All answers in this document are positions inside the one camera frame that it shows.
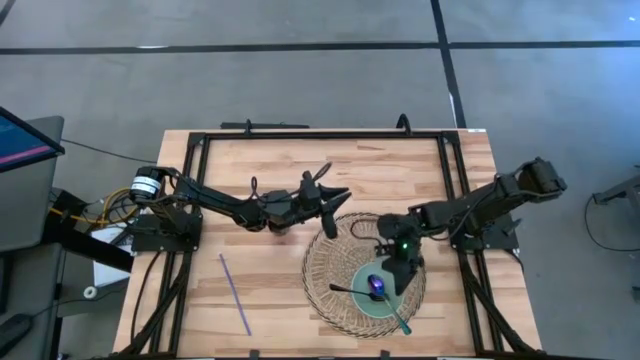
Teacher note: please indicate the long black floor tape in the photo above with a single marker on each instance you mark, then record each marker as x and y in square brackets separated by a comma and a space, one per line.
[250, 47]

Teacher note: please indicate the round woven placemat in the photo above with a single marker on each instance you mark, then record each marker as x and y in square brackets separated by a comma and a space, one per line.
[330, 260]

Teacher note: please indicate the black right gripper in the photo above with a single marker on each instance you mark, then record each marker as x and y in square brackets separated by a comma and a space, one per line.
[400, 240]

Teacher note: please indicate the black aluminium table frame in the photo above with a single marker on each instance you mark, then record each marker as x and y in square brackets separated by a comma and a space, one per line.
[325, 135]

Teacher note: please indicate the purple straw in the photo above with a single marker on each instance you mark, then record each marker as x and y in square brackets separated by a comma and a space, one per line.
[235, 295]

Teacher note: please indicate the green round plate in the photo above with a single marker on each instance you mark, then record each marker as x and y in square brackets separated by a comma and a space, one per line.
[362, 300]

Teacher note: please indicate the grey stand leg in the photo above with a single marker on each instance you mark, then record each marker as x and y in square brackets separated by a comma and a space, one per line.
[620, 190]

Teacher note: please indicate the computer monitor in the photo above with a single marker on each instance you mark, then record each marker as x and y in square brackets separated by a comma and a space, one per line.
[22, 140]

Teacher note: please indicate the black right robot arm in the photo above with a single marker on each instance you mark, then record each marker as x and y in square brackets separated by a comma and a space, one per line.
[480, 202]

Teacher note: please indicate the white tape roll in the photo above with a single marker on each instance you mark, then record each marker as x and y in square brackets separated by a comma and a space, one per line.
[90, 292]

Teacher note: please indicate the white paper sheet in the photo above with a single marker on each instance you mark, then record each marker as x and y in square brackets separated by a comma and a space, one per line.
[107, 265]

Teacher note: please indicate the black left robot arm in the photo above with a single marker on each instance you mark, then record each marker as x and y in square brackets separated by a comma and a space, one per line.
[220, 202]

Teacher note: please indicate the black hook clamp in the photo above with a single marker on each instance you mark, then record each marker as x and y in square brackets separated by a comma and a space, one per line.
[403, 122]

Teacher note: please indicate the monitor with stand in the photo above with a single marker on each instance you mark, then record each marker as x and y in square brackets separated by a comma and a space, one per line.
[30, 210]

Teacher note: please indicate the short black floor tape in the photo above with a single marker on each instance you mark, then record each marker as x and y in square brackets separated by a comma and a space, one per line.
[447, 75]

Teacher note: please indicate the iridescent spoon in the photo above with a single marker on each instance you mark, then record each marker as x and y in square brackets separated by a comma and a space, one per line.
[376, 286]

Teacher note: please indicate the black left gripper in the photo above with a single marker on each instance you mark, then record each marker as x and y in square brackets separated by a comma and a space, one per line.
[300, 205]

